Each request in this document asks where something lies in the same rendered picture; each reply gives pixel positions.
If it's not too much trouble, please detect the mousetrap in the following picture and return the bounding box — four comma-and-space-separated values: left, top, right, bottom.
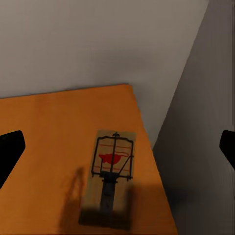
78, 129, 136, 231

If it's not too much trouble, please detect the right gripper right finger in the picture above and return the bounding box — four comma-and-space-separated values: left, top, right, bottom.
219, 130, 235, 169

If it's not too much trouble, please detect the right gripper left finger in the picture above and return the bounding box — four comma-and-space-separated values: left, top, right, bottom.
0, 130, 25, 189

